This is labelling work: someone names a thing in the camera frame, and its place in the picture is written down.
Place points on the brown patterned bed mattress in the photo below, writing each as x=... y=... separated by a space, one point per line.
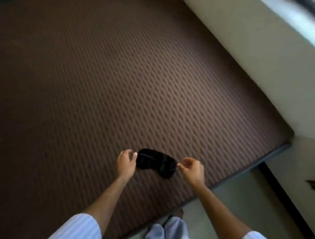
x=137 y=93

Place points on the person's left thumb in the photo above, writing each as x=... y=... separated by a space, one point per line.
x=134 y=157

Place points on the black sleep mask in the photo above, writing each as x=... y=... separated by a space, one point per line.
x=157 y=162

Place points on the person's right hand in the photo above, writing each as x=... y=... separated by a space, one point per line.
x=194 y=171

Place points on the person's right thumb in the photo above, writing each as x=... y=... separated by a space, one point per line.
x=182 y=168

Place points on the light blue trousers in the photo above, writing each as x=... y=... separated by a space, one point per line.
x=167 y=230

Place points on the person's right forearm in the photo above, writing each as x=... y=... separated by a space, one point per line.
x=219 y=211

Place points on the person's left hand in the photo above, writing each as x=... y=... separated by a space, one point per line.
x=125 y=165

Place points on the light blue striped shirt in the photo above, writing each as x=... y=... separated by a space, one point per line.
x=78 y=227

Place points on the person's left forearm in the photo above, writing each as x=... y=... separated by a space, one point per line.
x=105 y=202

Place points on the window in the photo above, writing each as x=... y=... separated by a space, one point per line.
x=292 y=17

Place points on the black baseboard strip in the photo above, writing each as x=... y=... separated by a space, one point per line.
x=285 y=199

